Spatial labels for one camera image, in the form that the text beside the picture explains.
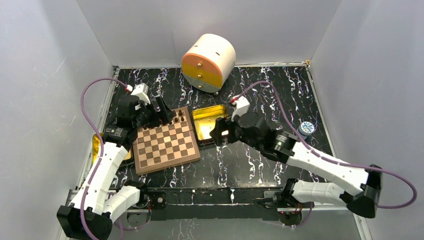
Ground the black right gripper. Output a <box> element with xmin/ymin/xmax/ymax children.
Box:
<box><xmin>209</xmin><ymin>114</ymin><xmax>262</xmax><ymax>152</ymax></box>

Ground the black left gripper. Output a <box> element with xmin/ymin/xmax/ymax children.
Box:
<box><xmin>132</xmin><ymin>96</ymin><xmax>175</xmax><ymax>131</ymax></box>

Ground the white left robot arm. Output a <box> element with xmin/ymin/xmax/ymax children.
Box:
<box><xmin>56</xmin><ymin>95</ymin><xmax>176</xmax><ymax>240</ymax></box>

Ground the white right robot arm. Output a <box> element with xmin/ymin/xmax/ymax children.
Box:
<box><xmin>210</xmin><ymin>112</ymin><xmax>382</xmax><ymax>219</ymax></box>

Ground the gold tin with dark pieces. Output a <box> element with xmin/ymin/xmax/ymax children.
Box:
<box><xmin>192</xmin><ymin>104</ymin><xmax>228</xmax><ymax>146</ymax></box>

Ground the wooden chess board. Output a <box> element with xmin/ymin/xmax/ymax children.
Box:
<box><xmin>132</xmin><ymin>106</ymin><xmax>201</xmax><ymax>176</ymax></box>

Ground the gold tin with light pieces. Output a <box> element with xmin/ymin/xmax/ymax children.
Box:
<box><xmin>92</xmin><ymin>134</ymin><xmax>134</xmax><ymax>168</ymax></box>

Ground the round pastel drawer cabinet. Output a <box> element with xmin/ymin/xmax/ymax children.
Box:
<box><xmin>181</xmin><ymin>33</ymin><xmax>236</xmax><ymax>95</ymax></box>

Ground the blue white round cap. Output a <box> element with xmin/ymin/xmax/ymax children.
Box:
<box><xmin>297</xmin><ymin>121</ymin><xmax>316</xmax><ymax>140</ymax></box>

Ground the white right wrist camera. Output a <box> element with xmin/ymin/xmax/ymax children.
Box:
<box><xmin>230</xmin><ymin>95</ymin><xmax>250</xmax><ymax>122</ymax></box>

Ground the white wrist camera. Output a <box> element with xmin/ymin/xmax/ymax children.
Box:
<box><xmin>125</xmin><ymin>83</ymin><xmax>151</xmax><ymax>105</ymax></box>
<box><xmin>230</xmin><ymin>95</ymin><xmax>250</xmax><ymax>122</ymax></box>

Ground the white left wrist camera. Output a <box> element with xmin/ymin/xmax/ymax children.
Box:
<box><xmin>125</xmin><ymin>83</ymin><xmax>151</xmax><ymax>105</ymax></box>

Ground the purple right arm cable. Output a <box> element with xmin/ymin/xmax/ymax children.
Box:
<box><xmin>231</xmin><ymin>80</ymin><xmax>418</xmax><ymax>229</ymax></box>

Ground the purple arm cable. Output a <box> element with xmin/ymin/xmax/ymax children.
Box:
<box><xmin>231</xmin><ymin>80</ymin><xmax>418</xmax><ymax>229</ymax></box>
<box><xmin>79</xmin><ymin>77</ymin><xmax>152</xmax><ymax>240</ymax></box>

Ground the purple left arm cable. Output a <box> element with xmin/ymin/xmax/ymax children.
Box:
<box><xmin>79</xmin><ymin>77</ymin><xmax>152</xmax><ymax>240</ymax></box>

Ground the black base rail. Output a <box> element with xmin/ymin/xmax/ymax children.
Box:
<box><xmin>117</xmin><ymin>187</ymin><xmax>314</xmax><ymax>226</ymax></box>

